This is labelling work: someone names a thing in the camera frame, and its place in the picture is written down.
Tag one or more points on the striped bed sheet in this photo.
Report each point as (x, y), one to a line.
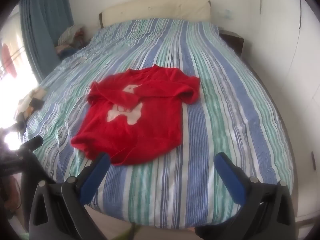
(225, 105)

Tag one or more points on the red sweater with white animal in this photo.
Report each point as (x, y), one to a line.
(150, 130)

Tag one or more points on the red hanging cloth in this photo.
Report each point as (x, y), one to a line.
(6, 57)

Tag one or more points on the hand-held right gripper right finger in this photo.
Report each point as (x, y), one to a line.
(230, 177)

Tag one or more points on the pile of folded clothes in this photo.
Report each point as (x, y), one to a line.
(72, 36)

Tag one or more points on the black flat device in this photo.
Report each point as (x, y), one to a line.
(36, 104)

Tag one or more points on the dark wooden nightstand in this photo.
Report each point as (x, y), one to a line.
(233, 42)

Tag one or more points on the cream pillow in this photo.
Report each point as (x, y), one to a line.
(162, 10)

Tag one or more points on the blue curtain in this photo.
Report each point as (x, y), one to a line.
(42, 30)

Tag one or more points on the white wardrobe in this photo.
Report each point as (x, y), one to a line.
(287, 42)

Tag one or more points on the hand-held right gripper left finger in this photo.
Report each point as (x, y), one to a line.
(93, 177)

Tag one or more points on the patterned cushion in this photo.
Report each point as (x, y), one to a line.
(37, 93)

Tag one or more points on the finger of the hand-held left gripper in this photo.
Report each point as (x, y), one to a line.
(32, 143)

